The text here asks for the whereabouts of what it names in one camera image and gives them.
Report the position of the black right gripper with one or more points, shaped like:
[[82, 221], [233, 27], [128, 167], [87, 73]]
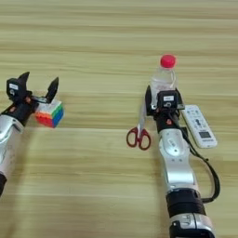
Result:
[[169, 121]]

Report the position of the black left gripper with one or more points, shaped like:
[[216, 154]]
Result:
[[23, 113]]

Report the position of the clear bottle with red cap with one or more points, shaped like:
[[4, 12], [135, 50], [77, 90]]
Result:
[[162, 80]]

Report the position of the multicoloured puzzle cube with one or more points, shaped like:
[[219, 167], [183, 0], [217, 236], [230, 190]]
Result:
[[51, 116]]

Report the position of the white remote control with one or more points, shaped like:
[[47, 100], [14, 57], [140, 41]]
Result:
[[201, 130]]

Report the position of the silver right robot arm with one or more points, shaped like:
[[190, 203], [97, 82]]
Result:
[[178, 167]]

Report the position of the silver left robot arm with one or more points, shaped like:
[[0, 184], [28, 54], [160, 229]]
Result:
[[9, 145]]

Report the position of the right gripper's black labelled box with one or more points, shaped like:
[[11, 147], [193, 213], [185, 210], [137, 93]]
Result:
[[168, 99]]

